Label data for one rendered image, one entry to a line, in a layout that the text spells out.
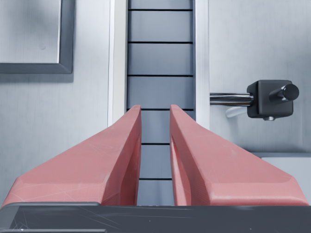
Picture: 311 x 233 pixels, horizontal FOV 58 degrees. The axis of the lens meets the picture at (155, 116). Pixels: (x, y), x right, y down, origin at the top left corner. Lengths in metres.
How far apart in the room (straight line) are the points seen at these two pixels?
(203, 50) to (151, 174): 0.15
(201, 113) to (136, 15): 0.16
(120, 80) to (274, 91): 0.14
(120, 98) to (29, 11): 0.16
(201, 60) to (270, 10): 0.20
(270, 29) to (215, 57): 0.08
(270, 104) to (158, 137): 0.13
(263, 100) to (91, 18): 0.26
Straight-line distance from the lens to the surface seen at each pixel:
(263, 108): 0.24
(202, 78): 0.24
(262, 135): 0.39
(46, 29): 0.36
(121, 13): 0.31
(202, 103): 0.23
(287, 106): 0.25
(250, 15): 0.42
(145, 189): 0.32
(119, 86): 0.28
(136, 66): 0.32
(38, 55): 0.35
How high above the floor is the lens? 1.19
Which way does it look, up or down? 85 degrees down
